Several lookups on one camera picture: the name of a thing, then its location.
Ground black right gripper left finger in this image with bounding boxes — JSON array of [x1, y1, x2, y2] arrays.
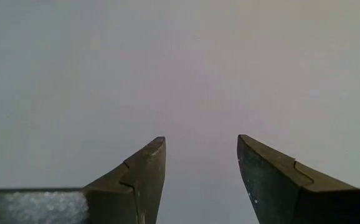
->
[[82, 136, 167, 224]]

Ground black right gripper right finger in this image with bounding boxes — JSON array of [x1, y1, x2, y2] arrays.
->
[[237, 134, 360, 224]]

